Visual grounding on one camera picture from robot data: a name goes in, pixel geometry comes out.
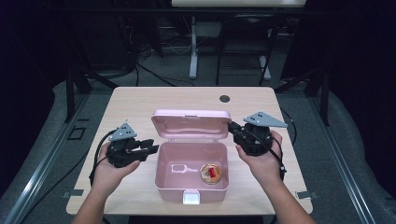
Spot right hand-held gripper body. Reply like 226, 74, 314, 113
233, 111, 289, 157

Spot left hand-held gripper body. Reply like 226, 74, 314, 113
106, 122, 149, 169

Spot pink plastic box with lid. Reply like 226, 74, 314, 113
150, 108, 233, 205

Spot person's right hand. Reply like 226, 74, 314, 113
235, 130, 285, 189

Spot person's left hand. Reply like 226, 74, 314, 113
92, 141, 142, 191

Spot white desk leg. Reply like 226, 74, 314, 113
189, 15, 199, 80
259, 55, 272, 81

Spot black metal stand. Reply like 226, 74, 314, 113
64, 66, 120, 123
275, 66, 332, 127

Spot black chair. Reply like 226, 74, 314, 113
215, 13, 279, 87

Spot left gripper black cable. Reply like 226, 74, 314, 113
27, 130, 117, 216

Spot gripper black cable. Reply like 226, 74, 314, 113
27, 130, 117, 216
255, 133, 287, 182

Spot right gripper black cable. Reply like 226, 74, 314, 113
255, 133, 287, 182

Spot black cable at table edge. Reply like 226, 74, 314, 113
280, 109, 298, 147

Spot grey metal table bracket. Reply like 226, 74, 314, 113
294, 190, 319, 201
61, 189, 85, 199

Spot black floor cables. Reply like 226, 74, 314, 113
124, 18, 195, 88

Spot aluminium floor rail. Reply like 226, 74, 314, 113
307, 96, 378, 224
2, 92, 92, 224

